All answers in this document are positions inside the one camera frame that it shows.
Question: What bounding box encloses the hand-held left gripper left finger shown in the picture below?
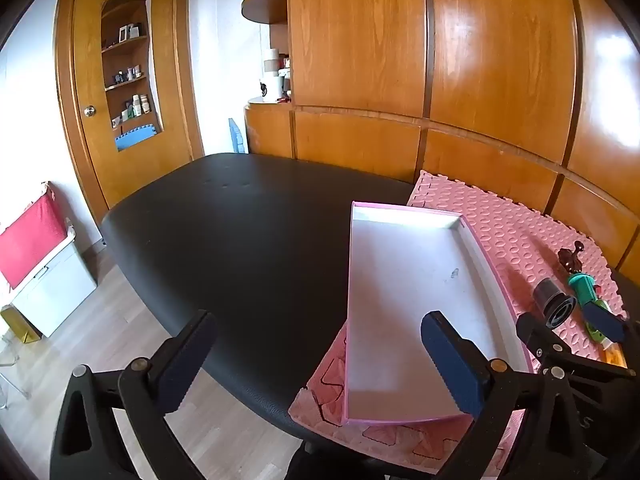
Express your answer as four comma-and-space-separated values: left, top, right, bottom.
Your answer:
50, 309, 218, 480

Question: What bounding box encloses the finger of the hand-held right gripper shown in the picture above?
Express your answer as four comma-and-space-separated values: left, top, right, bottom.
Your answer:
516, 312, 572, 362
582, 305, 627, 346

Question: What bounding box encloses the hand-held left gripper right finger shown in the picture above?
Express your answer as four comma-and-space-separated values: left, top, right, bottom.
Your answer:
421, 311, 596, 480

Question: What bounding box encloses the green and white hand tool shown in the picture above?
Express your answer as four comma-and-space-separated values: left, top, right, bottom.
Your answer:
584, 297, 623, 352

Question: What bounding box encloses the black cylinder cap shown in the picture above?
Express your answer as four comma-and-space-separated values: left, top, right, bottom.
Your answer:
532, 280, 578, 330

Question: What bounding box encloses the teal plastic flanged part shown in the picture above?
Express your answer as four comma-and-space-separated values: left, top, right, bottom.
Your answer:
567, 272, 598, 306

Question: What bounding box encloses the dark brown figurine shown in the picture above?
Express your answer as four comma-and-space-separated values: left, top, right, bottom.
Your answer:
557, 241, 585, 277

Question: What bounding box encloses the pink shallow box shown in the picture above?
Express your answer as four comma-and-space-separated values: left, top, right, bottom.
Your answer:
345, 201, 533, 426

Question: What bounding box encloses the pink foam mat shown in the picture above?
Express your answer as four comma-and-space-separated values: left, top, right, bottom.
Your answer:
288, 170, 628, 476

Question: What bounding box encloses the white storage box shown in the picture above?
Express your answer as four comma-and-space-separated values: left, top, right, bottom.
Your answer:
10, 225, 98, 338

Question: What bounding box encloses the gold box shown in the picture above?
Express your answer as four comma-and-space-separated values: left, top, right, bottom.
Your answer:
0, 305, 43, 345

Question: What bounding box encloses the red cloth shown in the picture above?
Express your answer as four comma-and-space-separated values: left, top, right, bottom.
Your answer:
0, 182, 68, 288

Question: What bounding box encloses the wooden door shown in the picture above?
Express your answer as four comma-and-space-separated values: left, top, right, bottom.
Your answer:
54, 0, 206, 211

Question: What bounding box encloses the blue foam mat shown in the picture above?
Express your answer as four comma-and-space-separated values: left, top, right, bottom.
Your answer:
228, 118, 249, 155

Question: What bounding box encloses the group of white bottles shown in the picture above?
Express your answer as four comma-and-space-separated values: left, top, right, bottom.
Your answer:
111, 94, 151, 126

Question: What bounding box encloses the wooden wardrobe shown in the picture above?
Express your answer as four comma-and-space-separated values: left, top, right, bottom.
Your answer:
241, 0, 640, 271

